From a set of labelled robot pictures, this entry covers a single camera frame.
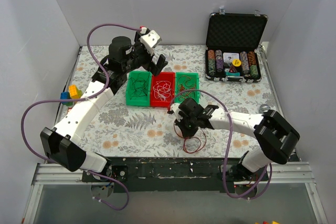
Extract stacked colourful toy bricks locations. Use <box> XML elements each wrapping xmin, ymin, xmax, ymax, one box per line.
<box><xmin>60</xmin><ymin>84</ymin><xmax>82</xmax><ymax>100</ymax></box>

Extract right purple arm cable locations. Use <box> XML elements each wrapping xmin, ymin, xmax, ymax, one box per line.
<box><xmin>169</xmin><ymin>89</ymin><xmax>273</xmax><ymax>200</ymax></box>

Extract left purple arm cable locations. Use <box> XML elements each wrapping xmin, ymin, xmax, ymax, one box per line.
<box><xmin>20</xmin><ymin>23</ymin><xmax>148</xmax><ymax>211</ymax></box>

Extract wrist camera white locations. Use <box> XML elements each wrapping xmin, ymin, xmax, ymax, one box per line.
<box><xmin>140</xmin><ymin>27</ymin><xmax>162</xmax><ymax>54</ymax></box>
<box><xmin>167</xmin><ymin>103</ymin><xmax>183</xmax><ymax>121</ymax></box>

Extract floral table mat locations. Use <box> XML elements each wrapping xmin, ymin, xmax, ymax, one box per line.
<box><xmin>80</xmin><ymin>45</ymin><xmax>279</xmax><ymax>158</ymax></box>

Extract left green plastic bin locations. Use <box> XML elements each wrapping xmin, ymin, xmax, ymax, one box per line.
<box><xmin>125</xmin><ymin>71</ymin><xmax>152</xmax><ymax>107</ymax></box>

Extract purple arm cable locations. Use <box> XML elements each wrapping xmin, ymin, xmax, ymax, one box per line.
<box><xmin>20</xmin><ymin>23</ymin><xmax>148</xmax><ymax>211</ymax></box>
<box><xmin>169</xmin><ymin>89</ymin><xmax>273</xmax><ymax>200</ymax></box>

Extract black microphone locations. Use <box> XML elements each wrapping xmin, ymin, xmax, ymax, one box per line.
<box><xmin>258</xmin><ymin>104</ymin><xmax>270</xmax><ymax>113</ymax></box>

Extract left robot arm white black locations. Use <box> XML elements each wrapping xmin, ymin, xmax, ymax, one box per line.
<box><xmin>40</xmin><ymin>30</ymin><xmax>167</xmax><ymax>182</ymax></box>

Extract thin black wire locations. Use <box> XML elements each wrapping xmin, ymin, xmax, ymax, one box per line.
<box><xmin>130</xmin><ymin>71</ymin><xmax>152</xmax><ymax>101</ymax></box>

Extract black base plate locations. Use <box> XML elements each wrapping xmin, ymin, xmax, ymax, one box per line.
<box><xmin>82</xmin><ymin>157</ymin><xmax>279</xmax><ymax>193</ymax></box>

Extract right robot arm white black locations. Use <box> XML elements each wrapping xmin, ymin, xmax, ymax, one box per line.
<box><xmin>169</xmin><ymin>98</ymin><xmax>300</xmax><ymax>181</ymax></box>

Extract right green plastic bin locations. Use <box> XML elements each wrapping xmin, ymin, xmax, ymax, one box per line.
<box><xmin>174</xmin><ymin>72</ymin><xmax>200</xmax><ymax>103</ymax></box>

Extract thin white wire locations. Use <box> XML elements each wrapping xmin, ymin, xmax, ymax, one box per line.
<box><xmin>153</xmin><ymin>79</ymin><xmax>175</xmax><ymax>102</ymax></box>

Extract green plastic bin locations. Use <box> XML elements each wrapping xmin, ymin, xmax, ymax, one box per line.
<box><xmin>174</xmin><ymin>72</ymin><xmax>200</xmax><ymax>103</ymax></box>
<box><xmin>125</xmin><ymin>71</ymin><xmax>152</xmax><ymax>107</ymax></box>

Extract separated red wire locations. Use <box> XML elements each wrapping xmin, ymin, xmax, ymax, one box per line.
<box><xmin>176</xmin><ymin>74</ymin><xmax>198</xmax><ymax>103</ymax></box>

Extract red wires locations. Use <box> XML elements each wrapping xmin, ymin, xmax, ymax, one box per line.
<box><xmin>174</xmin><ymin>126</ymin><xmax>207</xmax><ymax>154</ymax></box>

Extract white card deck box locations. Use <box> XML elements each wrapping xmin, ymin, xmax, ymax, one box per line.
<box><xmin>223</xmin><ymin>52</ymin><xmax>240</xmax><ymax>64</ymax></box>

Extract red plastic bin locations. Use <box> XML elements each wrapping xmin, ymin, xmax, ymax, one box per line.
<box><xmin>150</xmin><ymin>72</ymin><xmax>175</xmax><ymax>108</ymax></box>

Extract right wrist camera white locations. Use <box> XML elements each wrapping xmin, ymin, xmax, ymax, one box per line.
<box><xmin>167</xmin><ymin>103</ymin><xmax>183</xmax><ymax>121</ymax></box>

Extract yellow round disc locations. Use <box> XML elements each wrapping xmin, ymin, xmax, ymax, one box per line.
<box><xmin>232</xmin><ymin>59</ymin><xmax>242</xmax><ymax>67</ymax></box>

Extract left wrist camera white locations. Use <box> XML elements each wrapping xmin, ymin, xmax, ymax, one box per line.
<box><xmin>140</xmin><ymin>27</ymin><xmax>162</xmax><ymax>54</ymax></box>

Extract black poker chip case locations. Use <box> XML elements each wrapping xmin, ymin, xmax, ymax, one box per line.
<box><xmin>205</xmin><ymin>13</ymin><xmax>268</xmax><ymax>83</ymax></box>

